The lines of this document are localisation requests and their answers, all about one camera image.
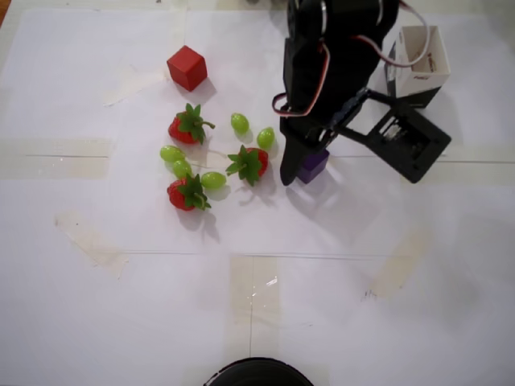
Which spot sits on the red plastic strawberry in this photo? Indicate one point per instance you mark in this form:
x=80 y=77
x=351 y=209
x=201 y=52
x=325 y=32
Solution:
x=257 y=161
x=179 y=130
x=177 y=197

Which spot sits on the black round object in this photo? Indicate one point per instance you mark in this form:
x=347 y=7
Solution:
x=257 y=374

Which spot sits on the red wooden cube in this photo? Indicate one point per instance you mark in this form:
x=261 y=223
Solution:
x=187 y=68

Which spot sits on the green plastic grape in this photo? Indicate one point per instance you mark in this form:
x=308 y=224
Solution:
x=239 y=122
x=181 y=168
x=170 y=153
x=265 y=138
x=212 y=180

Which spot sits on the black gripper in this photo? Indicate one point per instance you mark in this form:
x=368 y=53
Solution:
x=296 y=149

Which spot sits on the white black cardboard box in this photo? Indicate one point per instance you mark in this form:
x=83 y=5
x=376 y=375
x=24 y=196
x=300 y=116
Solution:
x=426 y=82

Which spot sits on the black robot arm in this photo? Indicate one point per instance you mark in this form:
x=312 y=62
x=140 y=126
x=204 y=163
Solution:
x=350 y=16

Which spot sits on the purple wooden cube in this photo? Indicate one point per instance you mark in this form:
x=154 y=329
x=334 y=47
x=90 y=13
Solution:
x=316 y=167

